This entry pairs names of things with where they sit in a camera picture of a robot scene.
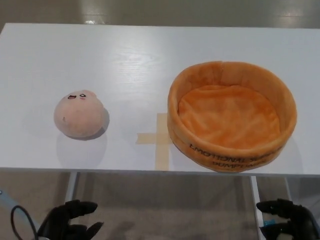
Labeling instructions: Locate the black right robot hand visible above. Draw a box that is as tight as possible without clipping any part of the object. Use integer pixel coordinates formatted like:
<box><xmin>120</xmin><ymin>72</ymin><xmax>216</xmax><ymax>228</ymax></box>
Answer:
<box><xmin>256</xmin><ymin>198</ymin><xmax>317</xmax><ymax>240</ymax></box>

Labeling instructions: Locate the orange plush round basket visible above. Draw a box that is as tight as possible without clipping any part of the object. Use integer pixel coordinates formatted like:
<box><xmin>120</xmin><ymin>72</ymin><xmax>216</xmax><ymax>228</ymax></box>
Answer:
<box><xmin>167</xmin><ymin>62</ymin><xmax>297</xmax><ymax>173</ymax></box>

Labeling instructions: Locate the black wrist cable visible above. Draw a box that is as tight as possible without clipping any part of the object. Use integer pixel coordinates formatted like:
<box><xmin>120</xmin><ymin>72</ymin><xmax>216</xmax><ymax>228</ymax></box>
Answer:
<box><xmin>10</xmin><ymin>204</ymin><xmax>42</xmax><ymax>240</ymax></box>

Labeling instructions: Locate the beige masking tape cross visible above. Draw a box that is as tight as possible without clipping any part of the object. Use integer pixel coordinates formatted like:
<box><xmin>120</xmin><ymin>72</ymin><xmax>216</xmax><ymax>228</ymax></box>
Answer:
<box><xmin>136</xmin><ymin>112</ymin><xmax>173</xmax><ymax>169</ymax></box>

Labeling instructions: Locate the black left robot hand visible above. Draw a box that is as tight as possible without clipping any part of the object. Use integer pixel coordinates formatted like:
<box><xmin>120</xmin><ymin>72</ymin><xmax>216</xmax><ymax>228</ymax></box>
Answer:
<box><xmin>37</xmin><ymin>199</ymin><xmax>106</xmax><ymax>240</ymax></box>

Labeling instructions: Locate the white table leg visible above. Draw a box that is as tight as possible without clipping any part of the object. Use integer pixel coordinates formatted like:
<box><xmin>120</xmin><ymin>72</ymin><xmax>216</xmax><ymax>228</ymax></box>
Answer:
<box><xmin>66</xmin><ymin>172</ymin><xmax>79</xmax><ymax>204</ymax></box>
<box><xmin>249</xmin><ymin>176</ymin><xmax>264</xmax><ymax>227</ymax></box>

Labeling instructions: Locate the pink round plush toy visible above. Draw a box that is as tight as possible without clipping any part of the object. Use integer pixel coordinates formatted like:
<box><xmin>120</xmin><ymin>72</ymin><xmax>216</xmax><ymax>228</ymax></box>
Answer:
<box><xmin>53</xmin><ymin>91</ymin><xmax>105</xmax><ymax>139</ymax></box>

